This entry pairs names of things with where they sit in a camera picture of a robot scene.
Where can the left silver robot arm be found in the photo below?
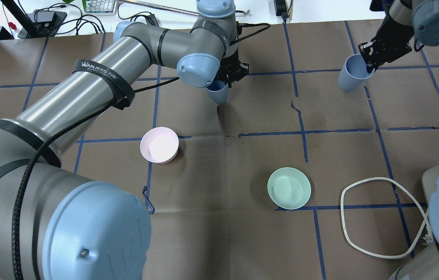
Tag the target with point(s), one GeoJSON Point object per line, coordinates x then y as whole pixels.
{"type": "Point", "coordinates": [59, 225]}

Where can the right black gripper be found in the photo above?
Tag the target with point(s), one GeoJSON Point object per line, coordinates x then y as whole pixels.
{"type": "Point", "coordinates": [387, 42]}

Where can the black power adapter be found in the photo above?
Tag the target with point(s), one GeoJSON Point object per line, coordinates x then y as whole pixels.
{"type": "Point", "coordinates": [43, 17]}

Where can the blue cup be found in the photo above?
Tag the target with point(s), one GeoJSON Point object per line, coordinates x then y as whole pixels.
{"type": "Point", "coordinates": [354, 73]}
{"type": "Point", "coordinates": [218, 91]}

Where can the pink bowl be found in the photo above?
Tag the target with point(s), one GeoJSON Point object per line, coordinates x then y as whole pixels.
{"type": "Point", "coordinates": [159, 145]}

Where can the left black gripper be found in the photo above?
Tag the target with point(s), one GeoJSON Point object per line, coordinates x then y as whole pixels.
{"type": "Point", "coordinates": [231, 66]}

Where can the mint green bowl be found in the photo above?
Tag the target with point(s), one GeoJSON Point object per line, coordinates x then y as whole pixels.
{"type": "Point", "coordinates": [289, 188]}

